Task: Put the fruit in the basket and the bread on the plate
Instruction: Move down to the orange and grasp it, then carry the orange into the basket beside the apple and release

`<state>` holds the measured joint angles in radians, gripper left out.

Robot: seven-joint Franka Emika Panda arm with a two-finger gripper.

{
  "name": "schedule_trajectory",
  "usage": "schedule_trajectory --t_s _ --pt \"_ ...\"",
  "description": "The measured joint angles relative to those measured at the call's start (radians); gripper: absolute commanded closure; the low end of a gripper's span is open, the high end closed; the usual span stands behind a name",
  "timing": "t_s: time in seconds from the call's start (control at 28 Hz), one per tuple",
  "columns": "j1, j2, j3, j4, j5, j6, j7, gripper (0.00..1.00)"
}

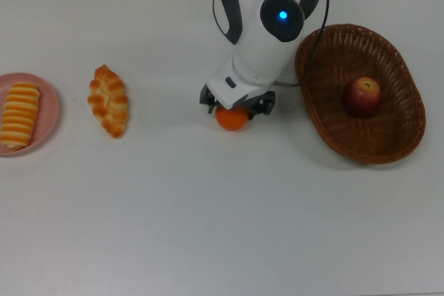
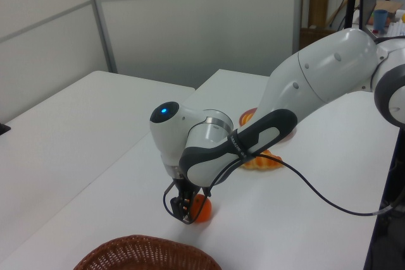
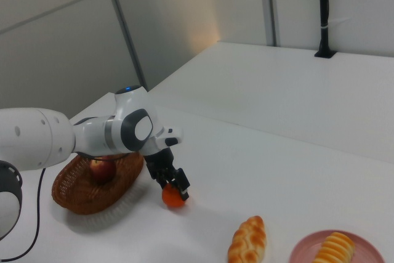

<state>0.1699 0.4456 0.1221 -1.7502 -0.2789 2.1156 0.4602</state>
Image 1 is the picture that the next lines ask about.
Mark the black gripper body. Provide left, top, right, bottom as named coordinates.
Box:
left=234, top=93, right=265, bottom=107

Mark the toy orange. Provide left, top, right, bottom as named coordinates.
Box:
left=215, top=105, right=250, bottom=132

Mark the red toy apple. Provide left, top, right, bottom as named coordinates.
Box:
left=342, top=76, right=382, bottom=119

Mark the braided toy bread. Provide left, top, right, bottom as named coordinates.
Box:
left=87, top=64, right=130, bottom=139

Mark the striped toy bread roll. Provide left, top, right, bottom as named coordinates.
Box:
left=0, top=82, right=42, bottom=151

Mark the brown woven basket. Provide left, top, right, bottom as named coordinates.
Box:
left=294, top=24, right=427, bottom=165

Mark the pink plate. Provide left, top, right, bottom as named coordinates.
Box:
left=0, top=72, right=59, bottom=157

